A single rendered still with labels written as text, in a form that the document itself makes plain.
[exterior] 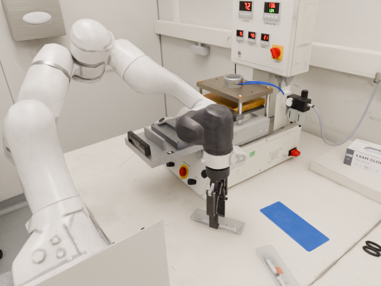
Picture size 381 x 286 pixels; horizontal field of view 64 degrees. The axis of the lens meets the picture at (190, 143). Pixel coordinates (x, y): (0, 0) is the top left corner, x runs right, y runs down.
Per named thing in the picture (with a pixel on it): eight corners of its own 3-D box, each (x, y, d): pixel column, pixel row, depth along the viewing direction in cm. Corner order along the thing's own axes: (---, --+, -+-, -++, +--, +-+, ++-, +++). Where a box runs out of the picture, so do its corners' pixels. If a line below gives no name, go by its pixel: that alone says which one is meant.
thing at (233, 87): (237, 90, 148) (238, 63, 142) (289, 109, 125) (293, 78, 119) (197, 101, 136) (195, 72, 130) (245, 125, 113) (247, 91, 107)
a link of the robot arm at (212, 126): (189, 132, 102) (170, 144, 95) (187, 94, 96) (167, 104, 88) (238, 145, 93) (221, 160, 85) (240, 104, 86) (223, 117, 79)
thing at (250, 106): (231, 95, 142) (232, 75, 138) (267, 109, 126) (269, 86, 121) (201, 104, 134) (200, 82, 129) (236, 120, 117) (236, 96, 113)
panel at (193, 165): (163, 164, 141) (176, 126, 136) (202, 197, 119) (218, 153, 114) (160, 164, 139) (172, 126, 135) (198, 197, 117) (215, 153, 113)
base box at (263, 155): (246, 131, 168) (248, 101, 160) (303, 159, 141) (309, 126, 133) (161, 163, 142) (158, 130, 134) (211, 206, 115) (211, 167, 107)
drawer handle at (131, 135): (132, 139, 117) (131, 129, 115) (151, 155, 106) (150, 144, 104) (127, 141, 116) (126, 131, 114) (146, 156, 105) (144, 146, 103)
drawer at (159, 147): (187, 125, 135) (186, 109, 131) (219, 144, 119) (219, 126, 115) (125, 146, 121) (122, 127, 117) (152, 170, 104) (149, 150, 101)
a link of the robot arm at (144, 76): (129, 59, 89) (204, 135, 85) (168, 47, 103) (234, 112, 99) (118, 86, 97) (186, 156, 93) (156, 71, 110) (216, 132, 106)
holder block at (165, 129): (185, 120, 131) (185, 114, 130) (214, 136, 117) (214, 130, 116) (151, 130, 123) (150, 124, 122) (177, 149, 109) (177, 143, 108)
